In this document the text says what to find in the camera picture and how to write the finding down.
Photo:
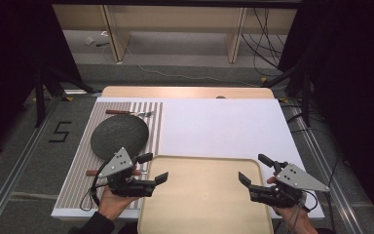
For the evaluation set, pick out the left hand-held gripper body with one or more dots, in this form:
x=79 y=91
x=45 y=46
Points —
x=119 y=162

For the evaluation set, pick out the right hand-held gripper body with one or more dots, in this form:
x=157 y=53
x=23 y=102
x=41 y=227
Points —
x=295 y=178

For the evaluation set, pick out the person's right hand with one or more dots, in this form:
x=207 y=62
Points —
x=293 y=217

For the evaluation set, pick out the person's left hand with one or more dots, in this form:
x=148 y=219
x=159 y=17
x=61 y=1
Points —
x=112 y=204

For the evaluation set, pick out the black round plate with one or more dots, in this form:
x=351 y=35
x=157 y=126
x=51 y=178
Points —
x=117 y=133

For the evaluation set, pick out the beige plastic tray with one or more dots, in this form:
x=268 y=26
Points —
x=204 y=195

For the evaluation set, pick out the striped placemat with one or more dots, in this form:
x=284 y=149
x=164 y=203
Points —
x=76 y=182

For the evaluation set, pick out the white board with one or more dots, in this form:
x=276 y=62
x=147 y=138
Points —
x=224 y=130

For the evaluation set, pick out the wooden table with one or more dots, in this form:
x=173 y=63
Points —
x=175 y=92

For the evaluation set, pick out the black metal stand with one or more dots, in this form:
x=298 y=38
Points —
x=39 y=97
x=306 y=97

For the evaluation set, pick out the dark curtain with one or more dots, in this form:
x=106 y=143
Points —
x=354 y=81
x=9 y=65

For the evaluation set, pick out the small black pen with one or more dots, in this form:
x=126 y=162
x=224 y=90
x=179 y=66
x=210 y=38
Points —
x=102 y=44

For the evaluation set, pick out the small white floor scrap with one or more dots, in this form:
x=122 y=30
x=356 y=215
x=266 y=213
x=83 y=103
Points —
x=89 y=40

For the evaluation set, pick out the wooden shelf unit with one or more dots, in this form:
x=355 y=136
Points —
x=117 y=32

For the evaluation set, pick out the aluminium floor rail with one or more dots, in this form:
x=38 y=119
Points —
x=13 y=175
x=324 y=175

